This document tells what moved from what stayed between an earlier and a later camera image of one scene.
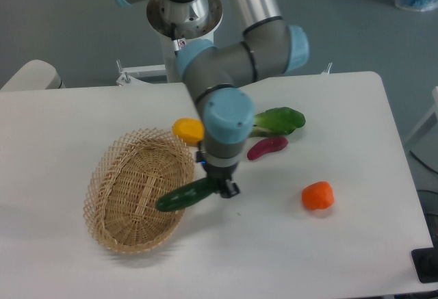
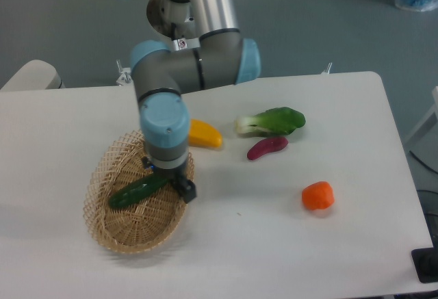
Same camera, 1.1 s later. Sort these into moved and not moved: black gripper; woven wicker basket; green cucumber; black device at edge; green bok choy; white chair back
Moved: black gripper; green cucumber
Not moved: white chair back; green bok choy; black device at edge; woven wicker basket
